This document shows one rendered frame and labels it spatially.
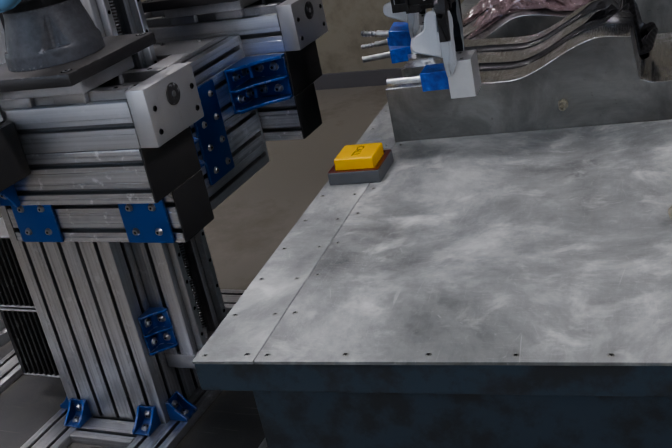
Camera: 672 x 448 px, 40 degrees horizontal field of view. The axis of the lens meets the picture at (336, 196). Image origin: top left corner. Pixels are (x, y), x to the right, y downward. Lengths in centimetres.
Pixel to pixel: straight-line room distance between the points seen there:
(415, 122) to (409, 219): 30
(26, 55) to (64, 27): 7
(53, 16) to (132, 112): 19
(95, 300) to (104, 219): 36
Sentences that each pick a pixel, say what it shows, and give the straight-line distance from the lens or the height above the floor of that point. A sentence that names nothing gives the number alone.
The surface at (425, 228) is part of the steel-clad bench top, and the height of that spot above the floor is 80.
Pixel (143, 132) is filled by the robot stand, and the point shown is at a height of 93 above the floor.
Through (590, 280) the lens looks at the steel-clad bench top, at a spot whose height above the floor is 80.
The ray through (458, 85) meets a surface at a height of 92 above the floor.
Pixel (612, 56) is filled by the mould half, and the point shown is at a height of 90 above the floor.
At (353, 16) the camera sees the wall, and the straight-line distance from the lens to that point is 479.
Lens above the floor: 130
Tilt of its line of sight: 22 degrees down
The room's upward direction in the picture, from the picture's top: 12 degrees counter-clockwise
